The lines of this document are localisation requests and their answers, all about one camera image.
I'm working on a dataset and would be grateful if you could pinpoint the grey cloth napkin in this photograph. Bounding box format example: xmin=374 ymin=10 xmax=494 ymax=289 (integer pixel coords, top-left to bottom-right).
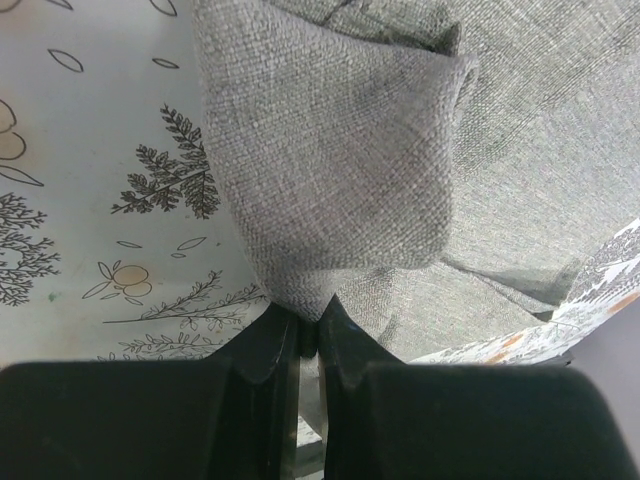
xmin=192 ymin=1 xmax=639 ymax=362

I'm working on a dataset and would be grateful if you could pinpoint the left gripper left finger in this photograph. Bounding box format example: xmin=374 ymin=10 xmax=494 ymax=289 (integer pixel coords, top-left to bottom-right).
xmin=209 ymin=304 xmax=300 ymax=479

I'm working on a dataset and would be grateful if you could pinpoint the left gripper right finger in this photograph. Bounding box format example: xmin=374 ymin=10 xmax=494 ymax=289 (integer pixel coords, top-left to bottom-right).
xmin=318 ymin=297 xmax=410 ymax=479

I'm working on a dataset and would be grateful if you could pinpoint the floral tablecloth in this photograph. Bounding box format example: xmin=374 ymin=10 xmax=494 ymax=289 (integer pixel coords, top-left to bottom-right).
xmin=1 ymin=1 xmax=639 ymax=479

